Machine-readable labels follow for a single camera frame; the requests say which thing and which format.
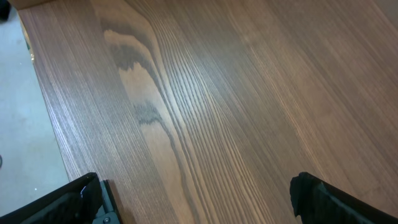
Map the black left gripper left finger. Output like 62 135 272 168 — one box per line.
1 172 121 224

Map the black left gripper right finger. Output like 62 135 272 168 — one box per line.
290 172 397 224

